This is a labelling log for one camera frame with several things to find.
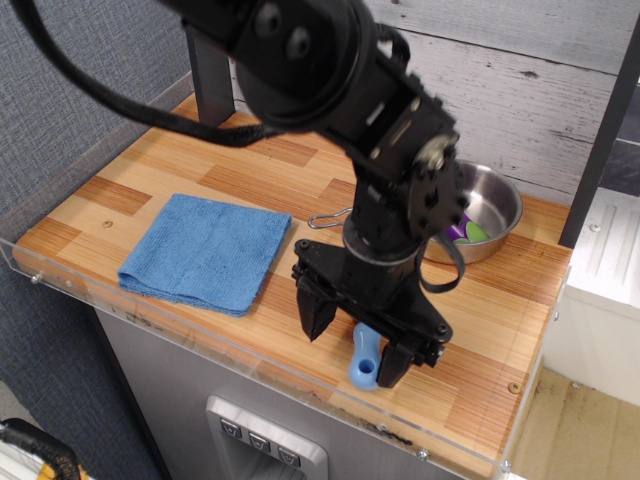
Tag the stainless steel pot with handle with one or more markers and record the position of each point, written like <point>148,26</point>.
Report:
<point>494,203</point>

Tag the blue handled grey spoon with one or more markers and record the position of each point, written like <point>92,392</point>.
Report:
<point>366,359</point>

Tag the silver dispenser button panel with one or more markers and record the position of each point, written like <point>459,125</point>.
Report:
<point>251,447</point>

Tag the blue folded cloth napkin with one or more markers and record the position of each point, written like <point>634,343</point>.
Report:
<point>206,254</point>

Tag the yellow object bottom left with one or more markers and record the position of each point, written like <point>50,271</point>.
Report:
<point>59,467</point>

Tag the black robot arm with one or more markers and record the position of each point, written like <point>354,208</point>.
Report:
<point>329,68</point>

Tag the grey toy fridge cabinet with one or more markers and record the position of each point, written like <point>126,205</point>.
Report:
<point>172,383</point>

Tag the purple toy eggplant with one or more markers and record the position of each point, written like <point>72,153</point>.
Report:
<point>466,231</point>

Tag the black vertical post right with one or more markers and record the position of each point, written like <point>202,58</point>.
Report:
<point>617,106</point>

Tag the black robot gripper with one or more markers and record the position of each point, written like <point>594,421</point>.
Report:
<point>387,297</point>

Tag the white toy sink unit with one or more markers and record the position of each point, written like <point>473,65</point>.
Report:
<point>593,336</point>

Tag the clear acrylic table guard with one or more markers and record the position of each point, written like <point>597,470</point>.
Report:
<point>77,232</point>

